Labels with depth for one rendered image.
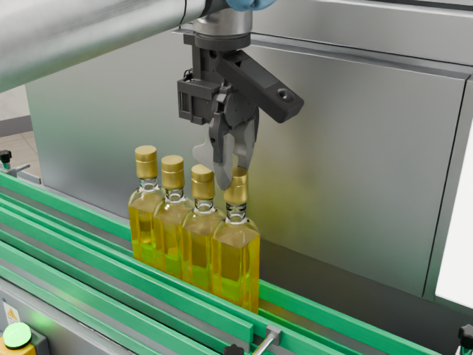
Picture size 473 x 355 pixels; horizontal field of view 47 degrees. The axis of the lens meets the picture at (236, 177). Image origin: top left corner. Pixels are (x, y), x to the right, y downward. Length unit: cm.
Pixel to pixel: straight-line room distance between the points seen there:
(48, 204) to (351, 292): 65
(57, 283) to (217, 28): 52
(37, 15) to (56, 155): 94
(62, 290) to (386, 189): 55
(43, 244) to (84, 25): 73
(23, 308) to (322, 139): 61
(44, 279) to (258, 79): 52
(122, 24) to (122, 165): 75
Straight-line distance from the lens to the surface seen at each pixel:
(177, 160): 83
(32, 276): 103
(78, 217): 115
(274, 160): 88
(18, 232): 116
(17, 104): 413
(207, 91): 71
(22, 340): 104
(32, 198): 126
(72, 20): 42
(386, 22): 75
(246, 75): 68
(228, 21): 67
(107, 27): 43
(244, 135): 75
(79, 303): 95
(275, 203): 91
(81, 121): 122
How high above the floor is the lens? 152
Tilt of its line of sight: 28 degrees down
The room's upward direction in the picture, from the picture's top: straight up
